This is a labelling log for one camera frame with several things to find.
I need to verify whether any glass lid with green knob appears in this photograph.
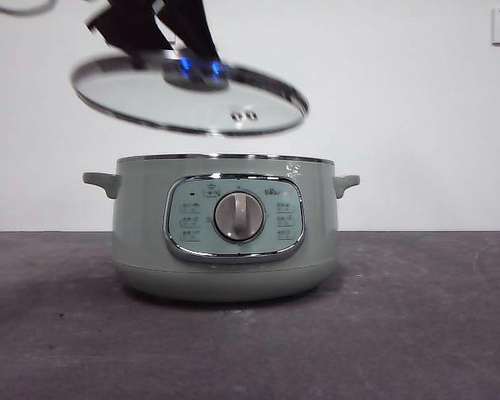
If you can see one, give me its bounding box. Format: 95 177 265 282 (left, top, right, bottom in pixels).
69 47 310 137

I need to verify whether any pale green electric cooking pot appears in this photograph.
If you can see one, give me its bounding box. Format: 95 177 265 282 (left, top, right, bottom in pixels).
82 152 361 303

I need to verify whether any thin grey cable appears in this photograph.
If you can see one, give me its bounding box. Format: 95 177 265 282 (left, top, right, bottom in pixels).
0 0 58 17

